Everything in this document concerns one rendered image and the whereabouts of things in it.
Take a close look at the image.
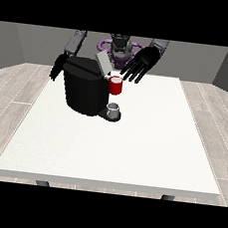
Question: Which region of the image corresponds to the pale grey machine lid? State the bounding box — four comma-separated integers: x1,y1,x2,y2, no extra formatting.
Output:
93,49,115,77

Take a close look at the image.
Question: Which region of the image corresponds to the grey purple-ringed robot trunk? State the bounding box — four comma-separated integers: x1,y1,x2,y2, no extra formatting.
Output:
95,32,147,72

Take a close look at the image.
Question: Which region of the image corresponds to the black coffee machine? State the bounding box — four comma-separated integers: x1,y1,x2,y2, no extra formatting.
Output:
57,54,127,122

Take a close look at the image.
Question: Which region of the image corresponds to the red pod holder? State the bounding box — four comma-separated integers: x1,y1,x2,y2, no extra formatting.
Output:
108,75,124,97

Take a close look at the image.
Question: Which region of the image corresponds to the small grey cup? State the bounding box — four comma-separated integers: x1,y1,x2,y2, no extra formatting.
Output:
106,102,122,119

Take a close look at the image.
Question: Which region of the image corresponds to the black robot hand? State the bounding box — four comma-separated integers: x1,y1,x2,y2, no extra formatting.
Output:
48,51,71,84
118,42,162,87

